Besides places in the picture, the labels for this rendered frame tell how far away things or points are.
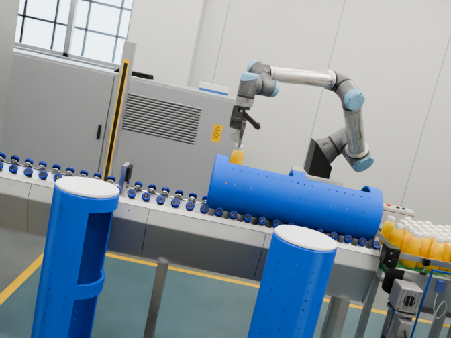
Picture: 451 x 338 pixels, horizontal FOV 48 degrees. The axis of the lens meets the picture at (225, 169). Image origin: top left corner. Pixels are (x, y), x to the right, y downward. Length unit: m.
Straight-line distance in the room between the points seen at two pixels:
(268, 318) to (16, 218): 1.37
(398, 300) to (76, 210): 1.53
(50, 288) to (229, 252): 0.88
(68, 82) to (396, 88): 3.31
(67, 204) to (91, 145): 2.14
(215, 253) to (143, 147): 1.82
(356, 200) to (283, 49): 3.07
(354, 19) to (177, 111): 2.28
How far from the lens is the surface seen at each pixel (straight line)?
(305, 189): 2.55
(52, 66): 4.38
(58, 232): 2.28
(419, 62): 5.74
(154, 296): 2.76
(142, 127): 4.22
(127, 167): 2.62
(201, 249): 2.62
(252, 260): 2.64
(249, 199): 2.51
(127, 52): 2.92
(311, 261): 2.14
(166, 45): 5.14
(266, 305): 2.25
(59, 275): 2.33
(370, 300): 3.26
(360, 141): 3.25
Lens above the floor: 1.66
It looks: 11 degrees down
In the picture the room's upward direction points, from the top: 12 degrees clockwise
